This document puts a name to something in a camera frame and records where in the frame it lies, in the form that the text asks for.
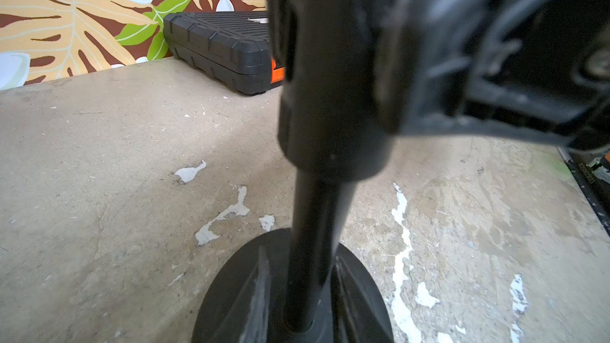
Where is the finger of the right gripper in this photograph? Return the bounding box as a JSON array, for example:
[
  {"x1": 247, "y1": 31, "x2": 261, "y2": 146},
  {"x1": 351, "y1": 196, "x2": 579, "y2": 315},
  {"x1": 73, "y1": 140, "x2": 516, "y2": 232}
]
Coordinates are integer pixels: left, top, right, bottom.
[{"x1": 376, "y1": 0, "x2": 609, "y2": 152}]

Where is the black plastic tool case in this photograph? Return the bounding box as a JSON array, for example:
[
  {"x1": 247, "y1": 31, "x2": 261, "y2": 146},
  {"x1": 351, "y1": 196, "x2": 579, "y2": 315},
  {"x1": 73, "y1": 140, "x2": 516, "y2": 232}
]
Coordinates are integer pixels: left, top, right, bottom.
[{"x1": 164, "y1": 11, "x2": 284, "y2": 95}]

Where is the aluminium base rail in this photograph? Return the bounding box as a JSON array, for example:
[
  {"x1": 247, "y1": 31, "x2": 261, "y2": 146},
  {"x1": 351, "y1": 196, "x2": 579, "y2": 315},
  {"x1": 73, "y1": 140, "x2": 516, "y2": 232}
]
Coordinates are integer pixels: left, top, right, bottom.
[{"x1": 558, "y1": 149, "x2": 609, "y2": 233}]

